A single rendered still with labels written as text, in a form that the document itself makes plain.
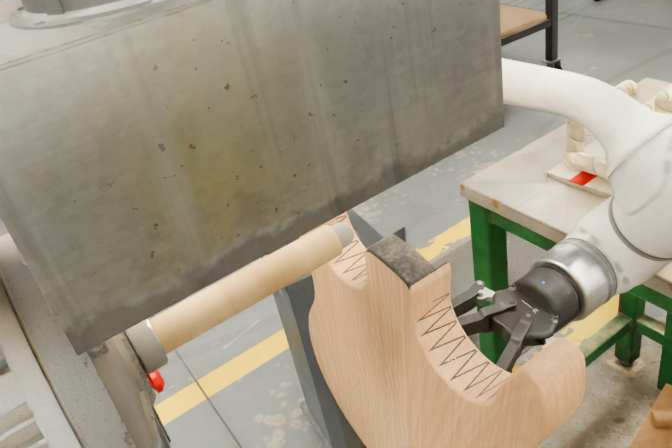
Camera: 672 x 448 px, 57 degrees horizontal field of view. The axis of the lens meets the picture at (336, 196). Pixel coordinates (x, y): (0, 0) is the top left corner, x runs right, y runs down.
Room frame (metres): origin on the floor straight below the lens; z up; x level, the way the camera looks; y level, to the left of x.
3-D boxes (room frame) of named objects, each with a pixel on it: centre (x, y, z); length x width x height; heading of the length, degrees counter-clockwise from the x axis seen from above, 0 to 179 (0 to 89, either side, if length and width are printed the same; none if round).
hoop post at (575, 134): (1.00, -0.46, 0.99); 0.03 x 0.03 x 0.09
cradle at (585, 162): (0.96, -0.47, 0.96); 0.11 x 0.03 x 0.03; 32
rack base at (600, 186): (1.00, -0.56, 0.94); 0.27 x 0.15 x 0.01; 122
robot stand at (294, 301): (1.29, 0.08, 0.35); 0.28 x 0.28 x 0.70; 21
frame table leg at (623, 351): (1.28, -0.78, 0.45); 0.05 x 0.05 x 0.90; 28
